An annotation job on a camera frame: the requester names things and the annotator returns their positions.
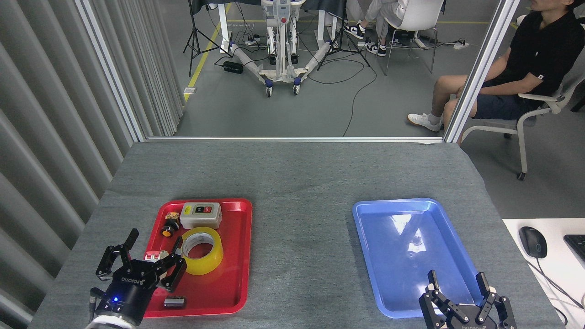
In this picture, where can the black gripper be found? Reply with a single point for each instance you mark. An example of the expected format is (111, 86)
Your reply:
(470, 325)
(130, 297)

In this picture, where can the yellow tape roll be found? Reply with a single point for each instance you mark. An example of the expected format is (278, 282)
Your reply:
(205, 267)

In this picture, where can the white red circuit breaker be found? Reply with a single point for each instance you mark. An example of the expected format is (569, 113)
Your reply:
(151, 257)

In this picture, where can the black orange push button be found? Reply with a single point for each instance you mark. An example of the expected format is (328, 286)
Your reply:
(168, 230)

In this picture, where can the small silver black block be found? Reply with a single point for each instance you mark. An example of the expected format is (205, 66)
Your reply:
(174, 302)

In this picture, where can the blue plastic tray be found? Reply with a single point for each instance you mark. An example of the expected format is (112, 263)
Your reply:
(397, 274)

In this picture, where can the red plastic tray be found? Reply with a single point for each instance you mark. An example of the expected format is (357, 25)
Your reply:
(228, 274)

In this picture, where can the black computer mouse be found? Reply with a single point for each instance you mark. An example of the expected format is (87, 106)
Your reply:
(533, 242)

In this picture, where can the white desk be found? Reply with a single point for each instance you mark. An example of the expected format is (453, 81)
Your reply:
(566, 283)

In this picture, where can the black keyboard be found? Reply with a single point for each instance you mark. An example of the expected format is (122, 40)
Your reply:
(577, 246)

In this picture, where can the grey white office chair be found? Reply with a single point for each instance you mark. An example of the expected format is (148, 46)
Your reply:
(523, 151)

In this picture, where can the grey felt table cloth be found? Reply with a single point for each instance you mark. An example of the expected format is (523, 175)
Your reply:
(297, 183)

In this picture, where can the small white floor plate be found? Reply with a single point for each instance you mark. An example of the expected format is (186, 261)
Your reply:
(189, 90)

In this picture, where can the black power adapter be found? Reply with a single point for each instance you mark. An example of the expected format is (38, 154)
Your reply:
(233, 67)

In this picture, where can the black tripod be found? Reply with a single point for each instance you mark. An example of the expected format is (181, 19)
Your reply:
(195, 36)
(340, 43)

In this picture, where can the white stand on wheels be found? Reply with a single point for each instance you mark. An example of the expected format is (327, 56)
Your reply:
(281, 68)

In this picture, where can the person on grey chair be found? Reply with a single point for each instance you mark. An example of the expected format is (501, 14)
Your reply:
(539, 45)

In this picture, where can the white shell chair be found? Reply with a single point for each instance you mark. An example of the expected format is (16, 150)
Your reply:
(418, 13)

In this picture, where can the person on white chair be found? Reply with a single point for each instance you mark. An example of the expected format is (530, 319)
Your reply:
(379, 9)

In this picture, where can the white two-button switch box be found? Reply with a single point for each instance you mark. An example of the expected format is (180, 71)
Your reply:
(201, 218)

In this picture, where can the silver aluminium rail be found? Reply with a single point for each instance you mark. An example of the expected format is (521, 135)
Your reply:
(297, 138)

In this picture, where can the silver aluminium post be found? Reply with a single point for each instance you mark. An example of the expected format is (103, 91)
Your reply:
(480, 68)

